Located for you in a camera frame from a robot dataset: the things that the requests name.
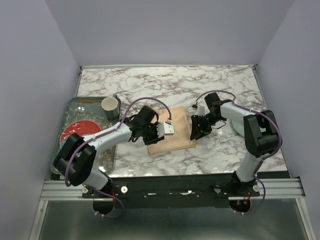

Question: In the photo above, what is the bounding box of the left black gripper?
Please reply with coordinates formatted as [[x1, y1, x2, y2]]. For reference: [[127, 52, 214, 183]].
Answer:
[[141, 122, 165, 147]]

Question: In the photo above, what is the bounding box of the grey-green ceramic mug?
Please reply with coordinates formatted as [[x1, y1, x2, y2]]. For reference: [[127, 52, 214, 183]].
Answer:
[[101, 94, 121, 119]]

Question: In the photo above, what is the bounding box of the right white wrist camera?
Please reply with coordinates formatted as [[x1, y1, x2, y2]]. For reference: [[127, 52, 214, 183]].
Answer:
[[192, 104, 206, 116]]

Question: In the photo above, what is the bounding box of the floral teal serving tray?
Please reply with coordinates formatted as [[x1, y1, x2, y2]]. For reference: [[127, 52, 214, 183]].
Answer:
[[52, 97, 119, 160]]

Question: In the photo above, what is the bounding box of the mint green floral plate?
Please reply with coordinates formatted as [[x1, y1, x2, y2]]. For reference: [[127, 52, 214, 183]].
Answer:
[[231, 120, 245, 137]]

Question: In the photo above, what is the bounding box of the silver metal spoon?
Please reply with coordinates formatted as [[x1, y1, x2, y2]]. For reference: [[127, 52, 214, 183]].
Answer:
[[76, 106, 105, 120]]

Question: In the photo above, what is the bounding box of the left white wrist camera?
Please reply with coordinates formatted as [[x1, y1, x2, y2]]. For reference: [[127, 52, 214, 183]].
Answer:
[[156, 119, 175, 138]]

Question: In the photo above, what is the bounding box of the peach cloth napkin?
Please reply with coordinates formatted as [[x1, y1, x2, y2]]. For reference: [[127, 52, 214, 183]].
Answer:
[[147, 106, 196, 155]]

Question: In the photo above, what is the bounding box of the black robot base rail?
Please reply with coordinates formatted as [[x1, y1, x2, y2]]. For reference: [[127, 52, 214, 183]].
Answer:
[[82, 173, 260, 209]]

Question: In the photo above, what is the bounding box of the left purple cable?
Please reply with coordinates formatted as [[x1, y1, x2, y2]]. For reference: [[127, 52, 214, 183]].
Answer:
[[64, 96, 172, 219]]

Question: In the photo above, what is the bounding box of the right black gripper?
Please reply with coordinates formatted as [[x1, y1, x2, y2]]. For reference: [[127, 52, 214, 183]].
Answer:
[[189, 112, 222, 140]]

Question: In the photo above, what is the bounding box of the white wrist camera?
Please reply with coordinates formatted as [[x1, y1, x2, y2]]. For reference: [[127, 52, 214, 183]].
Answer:
[[156, 119, 175, 138], [192, 104, 206, 116]]

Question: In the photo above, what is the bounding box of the red and teal plate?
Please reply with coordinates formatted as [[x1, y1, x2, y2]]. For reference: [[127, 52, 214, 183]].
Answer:
[[59, 120, 102, 147]]

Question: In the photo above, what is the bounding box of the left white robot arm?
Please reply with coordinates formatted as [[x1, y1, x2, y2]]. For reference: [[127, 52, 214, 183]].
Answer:
[[52, 105, 175, 198]]

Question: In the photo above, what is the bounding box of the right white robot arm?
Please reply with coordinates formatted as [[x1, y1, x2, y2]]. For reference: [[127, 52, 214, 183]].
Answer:
[[190, 90, 283, 196]]

